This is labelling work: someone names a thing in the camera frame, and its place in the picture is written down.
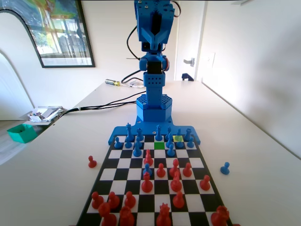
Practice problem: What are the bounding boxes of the blue king chess piece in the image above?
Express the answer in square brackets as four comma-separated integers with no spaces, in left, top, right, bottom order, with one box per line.
[125,122,134,143]

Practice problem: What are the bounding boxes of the blue queen chess piece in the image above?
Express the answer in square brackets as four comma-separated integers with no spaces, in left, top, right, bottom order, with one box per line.
[155,125,164,142]

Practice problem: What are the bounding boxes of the red pawn chess piece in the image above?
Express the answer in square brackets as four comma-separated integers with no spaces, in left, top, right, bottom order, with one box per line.
[107,191,120,210]
[91,191,104,210]
[156,162,166,178]
[182,162,193,178]
[124,191,137,209]
[199,174,211,192]
[172,190,185,209]
[87,155,98,169]

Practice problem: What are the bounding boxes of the red queen chess piece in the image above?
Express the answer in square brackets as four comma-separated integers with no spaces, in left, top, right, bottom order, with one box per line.
[155,202,172,226]

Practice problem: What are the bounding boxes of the white door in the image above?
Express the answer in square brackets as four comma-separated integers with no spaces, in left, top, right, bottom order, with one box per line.
[174,0,206,82]

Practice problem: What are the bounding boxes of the black framed picture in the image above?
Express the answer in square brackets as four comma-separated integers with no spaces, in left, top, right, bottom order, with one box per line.
[0,0,96,69]

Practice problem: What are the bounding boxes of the white arched panel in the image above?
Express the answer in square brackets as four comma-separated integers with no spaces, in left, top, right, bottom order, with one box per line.
[0,8,44,121]

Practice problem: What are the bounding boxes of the paper pile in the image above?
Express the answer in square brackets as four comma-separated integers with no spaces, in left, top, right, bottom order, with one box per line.
[23,106,68,127]

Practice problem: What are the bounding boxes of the black white chessboard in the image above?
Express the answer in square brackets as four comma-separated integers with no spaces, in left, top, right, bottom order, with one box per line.
[76,134,233,226]

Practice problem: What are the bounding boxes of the green plastic box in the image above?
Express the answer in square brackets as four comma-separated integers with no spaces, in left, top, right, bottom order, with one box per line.
[6,123,39,144]

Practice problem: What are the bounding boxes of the red white servo wire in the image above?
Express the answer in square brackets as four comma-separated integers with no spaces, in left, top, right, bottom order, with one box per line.
[163,55,172,73]

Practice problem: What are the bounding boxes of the metal door lever handle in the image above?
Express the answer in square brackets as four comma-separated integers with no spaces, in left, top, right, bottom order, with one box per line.
[183,57,196,68]

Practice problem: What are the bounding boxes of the yellow handled screwdriver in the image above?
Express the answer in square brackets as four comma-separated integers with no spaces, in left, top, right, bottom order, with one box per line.
[104,78,133,89]

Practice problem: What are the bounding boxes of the blue arm base plate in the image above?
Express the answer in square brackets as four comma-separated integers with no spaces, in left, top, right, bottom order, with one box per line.
[107,116,202,145]

